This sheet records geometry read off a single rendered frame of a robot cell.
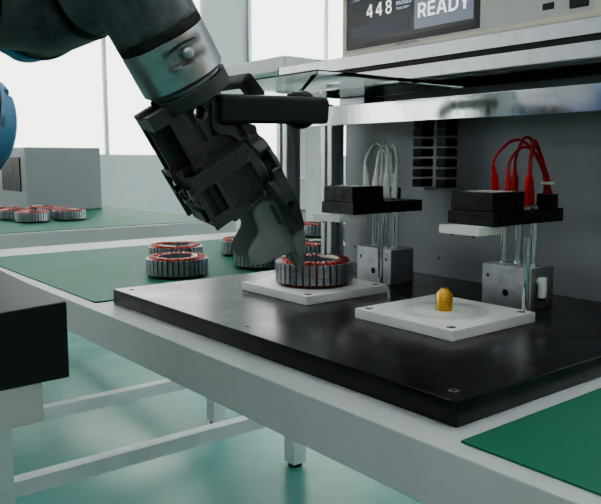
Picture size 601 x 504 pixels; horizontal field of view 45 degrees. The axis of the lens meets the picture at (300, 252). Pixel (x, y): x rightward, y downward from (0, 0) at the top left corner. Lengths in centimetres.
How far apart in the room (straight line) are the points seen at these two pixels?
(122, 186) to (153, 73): 521
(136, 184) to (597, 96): 518
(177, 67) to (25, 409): 35
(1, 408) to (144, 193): 520
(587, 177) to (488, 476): 59
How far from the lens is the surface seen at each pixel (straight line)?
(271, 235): 67
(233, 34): 641
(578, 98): 88
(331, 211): 107
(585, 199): 105
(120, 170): 580
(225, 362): 77
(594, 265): 105
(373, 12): 115
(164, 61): 60
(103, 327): 104
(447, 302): 86
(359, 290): 100
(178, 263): 128
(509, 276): 96
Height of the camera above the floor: 96
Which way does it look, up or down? 7 degrees down
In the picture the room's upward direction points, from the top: straight up
